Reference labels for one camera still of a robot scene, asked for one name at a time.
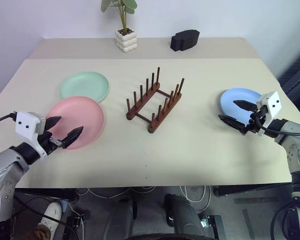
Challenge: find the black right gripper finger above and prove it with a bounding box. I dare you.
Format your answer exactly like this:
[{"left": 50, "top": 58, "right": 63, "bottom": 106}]
[
  {"left": 218, "top": 114, "right": 246, "bottom": 131},
  {"left": 232, "top": 99, "right": 258, "bottom": 112}
]

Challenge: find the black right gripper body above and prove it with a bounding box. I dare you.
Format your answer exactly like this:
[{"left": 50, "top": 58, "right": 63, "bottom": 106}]
[{"left": 240, "top": 106, "right": 268, "bottom": 136}]

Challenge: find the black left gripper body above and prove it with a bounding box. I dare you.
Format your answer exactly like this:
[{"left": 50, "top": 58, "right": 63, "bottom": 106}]
[{"left": 37, "top": 128, "right": 66, "bottom": 156}]

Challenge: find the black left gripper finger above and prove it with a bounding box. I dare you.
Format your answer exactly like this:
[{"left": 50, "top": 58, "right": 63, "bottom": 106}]
[
  {"left": 45, "top": 115, "right": 62, "bottom": 131},
  {"left": 61, "top": 126, "right": 84, "bottom": 150}
]

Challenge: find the red plate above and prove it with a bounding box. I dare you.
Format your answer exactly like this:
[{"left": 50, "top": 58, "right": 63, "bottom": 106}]
[{"left": 45, "top": 95, "right": 105, "bottom": 151}]

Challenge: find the green plate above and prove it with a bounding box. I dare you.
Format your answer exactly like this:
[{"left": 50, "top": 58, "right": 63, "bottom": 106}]
[{"left": 59, "top": 71, "right": 110, "bottom": 103}]

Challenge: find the wooden dish rack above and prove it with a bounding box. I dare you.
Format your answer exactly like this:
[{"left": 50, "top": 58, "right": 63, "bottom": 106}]
[{"left": 126, "top": 66, "right": 185, "bottom": 134}]

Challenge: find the blue plate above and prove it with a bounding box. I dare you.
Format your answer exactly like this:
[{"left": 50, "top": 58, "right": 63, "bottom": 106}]
[{"left": 219, "top": 87, "right": 263, "bottom": 125}]

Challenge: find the beige table cover sheet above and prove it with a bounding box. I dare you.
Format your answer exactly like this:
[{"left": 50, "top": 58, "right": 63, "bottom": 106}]
[{"left": 0, "top": 58, "right": 294, "bottom": 189}]

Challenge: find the white shoe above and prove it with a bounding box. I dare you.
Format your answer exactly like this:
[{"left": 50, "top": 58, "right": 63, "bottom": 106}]
[{"left": 41, "top": 201, "right": 63, "bottom": 233}]

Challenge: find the black foam block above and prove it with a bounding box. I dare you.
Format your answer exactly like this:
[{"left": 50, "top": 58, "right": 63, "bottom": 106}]
[{"left": 170, "top": 29, "right": 200, "bottom": 53}]

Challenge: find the brown trouser leg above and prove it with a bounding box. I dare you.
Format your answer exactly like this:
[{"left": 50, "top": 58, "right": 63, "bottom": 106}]
[{"left": 27, "top": 223, "right": 52, "bottom": 240}]

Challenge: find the dark grey rounded shape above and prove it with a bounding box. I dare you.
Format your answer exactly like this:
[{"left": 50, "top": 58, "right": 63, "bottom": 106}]
[
  {"left": 109, "top": 196, "right": 138, "bottom": 240},
  {"left": 163, "top": 193, "right": 203, "bottom": 240}
]

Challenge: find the green plant in white pot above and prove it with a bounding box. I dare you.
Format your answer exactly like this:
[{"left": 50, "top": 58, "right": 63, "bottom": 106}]
[{"left": 101, "top": 0, "right": 138, "bottom": 53}]

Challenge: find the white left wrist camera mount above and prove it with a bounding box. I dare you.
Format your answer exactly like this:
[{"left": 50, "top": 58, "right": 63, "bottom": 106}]
[{"left": 15, "top": 111, "right": 47, "bottom": 158}]

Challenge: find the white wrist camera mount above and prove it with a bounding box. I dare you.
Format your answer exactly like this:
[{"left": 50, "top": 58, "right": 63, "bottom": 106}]
[
  {"left": 15, "top": 111, "right": 47, "bottom": 158},
  {"left": 256, "top": 91, "right": 282, "bottom": 137}
]

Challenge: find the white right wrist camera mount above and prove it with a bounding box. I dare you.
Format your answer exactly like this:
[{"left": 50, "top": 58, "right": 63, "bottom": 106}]
[{"left": 256, "top": 91, "right": 282, "bottom": 137}]

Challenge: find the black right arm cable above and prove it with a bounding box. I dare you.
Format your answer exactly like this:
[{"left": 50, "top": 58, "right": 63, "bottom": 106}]
[{"left": 254, "top": 116, "right": 300, "bottom": 137}]

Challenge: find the black table frame bar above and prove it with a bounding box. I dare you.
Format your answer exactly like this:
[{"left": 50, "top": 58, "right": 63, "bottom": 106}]
[
  {"left": 213, "top": 184, "right": 293, "bottom": 198},
  {"left": 14, "top": 188, "right": 79, "bottom": 203}
]

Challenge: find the black floor cable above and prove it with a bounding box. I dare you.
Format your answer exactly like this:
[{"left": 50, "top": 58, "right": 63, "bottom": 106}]
[{"left": 12, "top": 191, "right": 78, "bottom": 240}]

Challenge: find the white floor cable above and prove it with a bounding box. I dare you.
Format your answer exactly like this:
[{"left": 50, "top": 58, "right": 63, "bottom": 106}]
[
  {"left": 76, "top": 186, "right": 156, "bottom": 201},
  {"left": 178, "top": 184, "right": 208, "bottom": 214}
]

